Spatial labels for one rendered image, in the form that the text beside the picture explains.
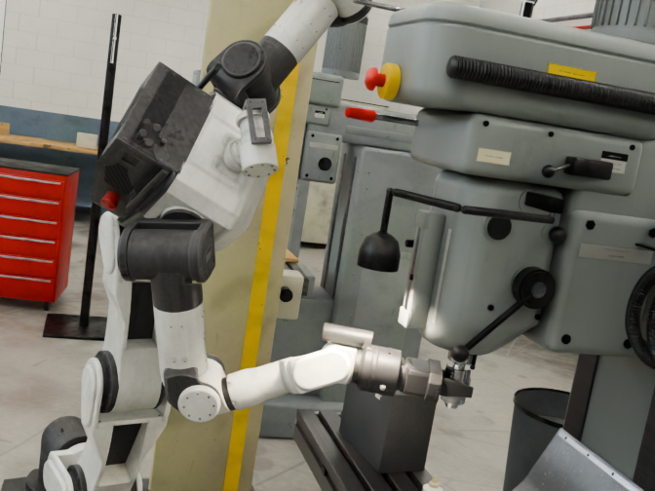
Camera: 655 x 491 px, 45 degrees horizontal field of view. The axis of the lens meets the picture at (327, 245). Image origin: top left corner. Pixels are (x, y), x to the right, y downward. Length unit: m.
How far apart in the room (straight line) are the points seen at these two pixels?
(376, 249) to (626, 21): 0.59
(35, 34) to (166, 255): 9.00
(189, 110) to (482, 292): 0.63
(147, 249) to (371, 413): 0.71
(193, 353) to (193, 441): 1.89
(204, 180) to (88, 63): 8.85
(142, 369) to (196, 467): 1.57
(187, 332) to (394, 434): 0.58
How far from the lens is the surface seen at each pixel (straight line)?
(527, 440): 3.44
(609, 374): 1.75
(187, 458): 3.36
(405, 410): 1.79
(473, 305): 1.37
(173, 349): 1.45
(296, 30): 1.66
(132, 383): 1.85
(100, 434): 1.90
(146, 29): 10.30
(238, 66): 1.58
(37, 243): 5.86
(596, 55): 1.38
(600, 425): 1.77
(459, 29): 1.26
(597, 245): 1.43
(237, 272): 3.12
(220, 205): 1.45
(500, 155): 1.31
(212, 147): 1.49
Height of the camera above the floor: 1.69
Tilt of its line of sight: 9 degrees down
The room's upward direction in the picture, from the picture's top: 9 degrees clockwise
